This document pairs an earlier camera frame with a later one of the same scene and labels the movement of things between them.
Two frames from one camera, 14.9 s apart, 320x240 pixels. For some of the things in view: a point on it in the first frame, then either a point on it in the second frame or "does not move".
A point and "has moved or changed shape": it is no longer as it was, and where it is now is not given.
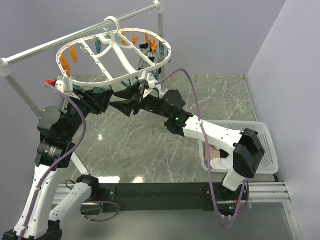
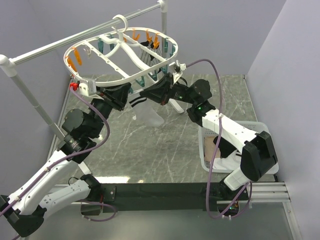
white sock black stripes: x=225 y=162 does not move
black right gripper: x=127 y=107 → x=161 y=91
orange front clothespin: x=148 y=40 has moved or changed shape
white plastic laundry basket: x=269 y=163 does not move
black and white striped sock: x=143 y=64 has moved or changed shape
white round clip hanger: x=118 y=54 has moved or changed shape
